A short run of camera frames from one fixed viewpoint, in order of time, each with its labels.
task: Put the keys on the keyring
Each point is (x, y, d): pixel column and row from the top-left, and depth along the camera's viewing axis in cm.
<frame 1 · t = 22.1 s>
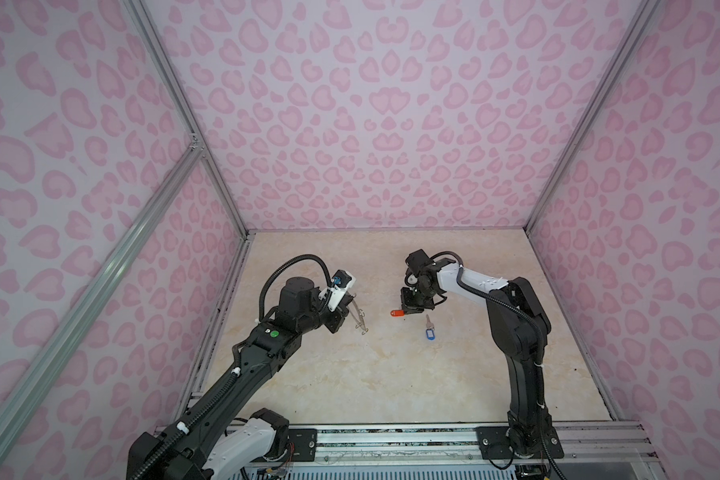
left hand: (350, 292, 76), fingers closed
right hand: (404, 307, 95), fingers closed
perforated metal ring disc: (358, 314, 78), point 19 cm above the table
key with red tag: (397, 313, 98), on the table
key with blue tag: (430, 329, 95), on the table

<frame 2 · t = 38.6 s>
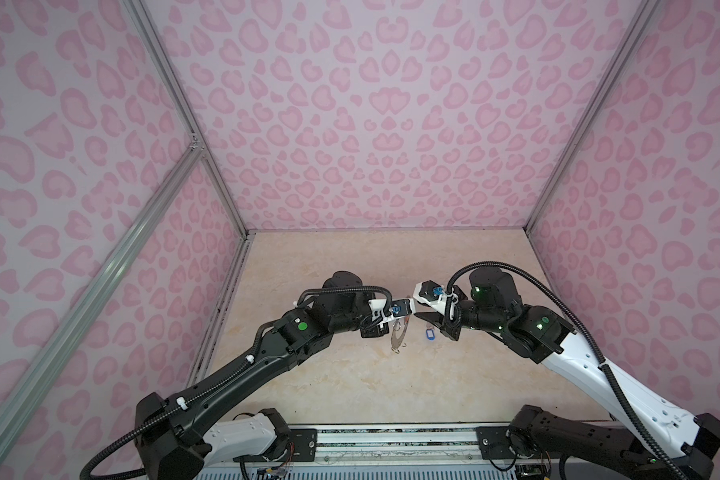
left hand: (399, 297, 68), fingers closed
right hand: (421, 304, 67), fingers open
perforated metal ring disc: (401, 333, 78), point 16 cm above the table
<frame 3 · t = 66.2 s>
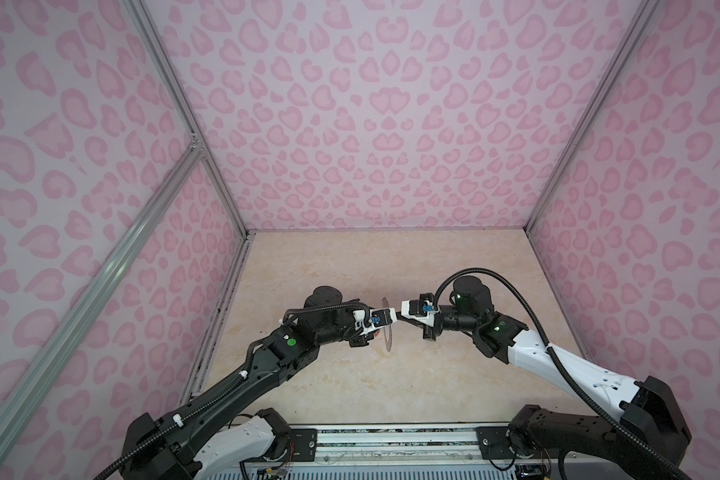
left hand: (386, 306, 70), fingers closed
right hand: (398, 310, 71), fingers closed
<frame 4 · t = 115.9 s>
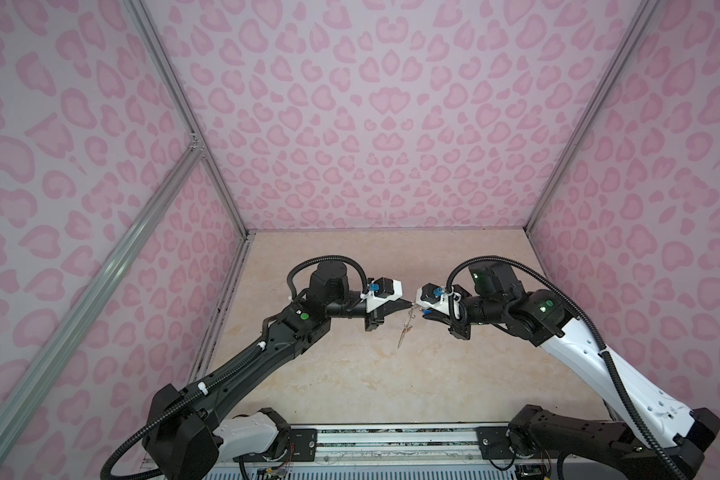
left hand: (409, 297, 65), fingers closed
right hand: (429, 309, 67), fingers closed
